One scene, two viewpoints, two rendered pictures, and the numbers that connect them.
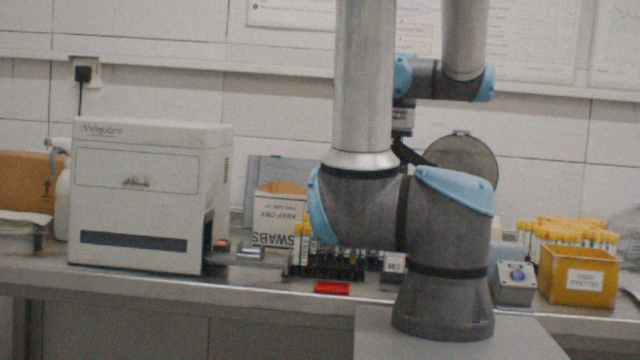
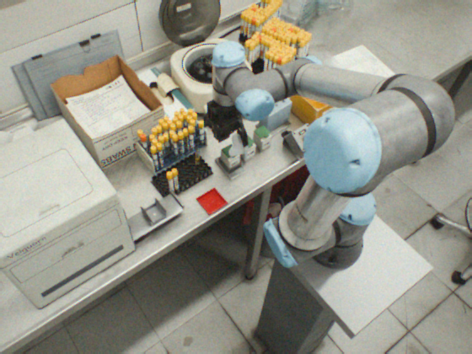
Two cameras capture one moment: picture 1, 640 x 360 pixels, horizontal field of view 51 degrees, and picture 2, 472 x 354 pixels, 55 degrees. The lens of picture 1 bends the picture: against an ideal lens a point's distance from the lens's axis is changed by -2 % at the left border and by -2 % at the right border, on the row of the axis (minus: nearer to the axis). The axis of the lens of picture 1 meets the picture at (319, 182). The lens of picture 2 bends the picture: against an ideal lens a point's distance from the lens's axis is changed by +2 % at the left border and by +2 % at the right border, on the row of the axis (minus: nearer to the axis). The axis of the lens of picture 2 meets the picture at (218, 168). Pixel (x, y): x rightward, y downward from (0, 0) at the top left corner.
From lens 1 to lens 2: 1.17 m
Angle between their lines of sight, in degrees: 58
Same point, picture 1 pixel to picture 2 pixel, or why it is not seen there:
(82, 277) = (67, 313)
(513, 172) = not seen: outside the picture
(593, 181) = not seen: outside the picture
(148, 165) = (78, 237)
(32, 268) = (24, 337)
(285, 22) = not seen: outside the picture
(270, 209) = (108, 143)
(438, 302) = (350, 254)
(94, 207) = (45, 279)
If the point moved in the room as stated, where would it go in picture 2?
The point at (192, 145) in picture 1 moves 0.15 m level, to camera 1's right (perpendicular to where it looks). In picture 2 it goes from (108, 207) to (163, 173)
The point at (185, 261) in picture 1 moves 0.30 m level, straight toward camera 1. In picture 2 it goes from (124, 251) to (210, 324)
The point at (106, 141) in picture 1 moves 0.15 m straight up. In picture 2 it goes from (34, 249) to (8, 214)
